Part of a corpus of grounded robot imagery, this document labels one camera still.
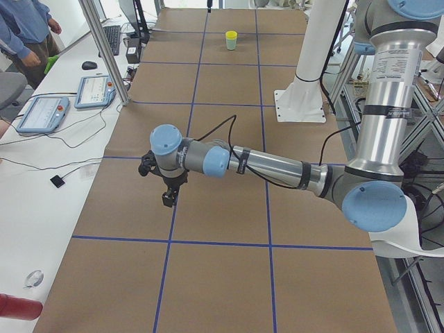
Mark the small black square device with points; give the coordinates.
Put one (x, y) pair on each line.
(57, 181)

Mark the black computer mouse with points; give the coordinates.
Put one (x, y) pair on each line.
(89, 65)

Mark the black keyboard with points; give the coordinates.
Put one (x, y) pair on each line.
(113, 35)

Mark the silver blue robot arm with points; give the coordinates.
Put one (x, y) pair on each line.
(368, 188)

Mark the computer monitor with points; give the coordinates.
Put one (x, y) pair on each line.
(133, 11)

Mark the far blue teach pendant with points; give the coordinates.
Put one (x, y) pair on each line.
(94, 92)

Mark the green plastic cup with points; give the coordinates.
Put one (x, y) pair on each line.
(231, 44)

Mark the clear plastic bag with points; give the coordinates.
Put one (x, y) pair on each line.
(33, 279)

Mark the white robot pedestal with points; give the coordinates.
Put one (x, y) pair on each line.
(302, 100)

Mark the blue teach pendant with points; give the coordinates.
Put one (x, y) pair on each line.
(44, 115)
(94, 92)

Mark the aluminium frame rack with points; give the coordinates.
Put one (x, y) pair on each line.
(415, 285)

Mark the aluminium frame post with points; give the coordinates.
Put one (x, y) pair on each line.
(92, 18)

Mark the near blue teach pendant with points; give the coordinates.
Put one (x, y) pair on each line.
(44, 115)

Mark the white plastic chair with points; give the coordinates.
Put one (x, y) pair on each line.
(403, 240)

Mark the yellow plastic cup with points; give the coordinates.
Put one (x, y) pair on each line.
(231, 35)

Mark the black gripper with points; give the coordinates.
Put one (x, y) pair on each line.
(173, 182)

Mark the red cylinder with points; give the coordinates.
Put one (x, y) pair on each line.
(20, 308)

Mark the person in blue shirt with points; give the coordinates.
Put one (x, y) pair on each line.
(26, 37)

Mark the black box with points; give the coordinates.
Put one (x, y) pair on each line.
(133, 50)

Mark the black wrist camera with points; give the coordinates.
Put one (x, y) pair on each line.
(148, 165)

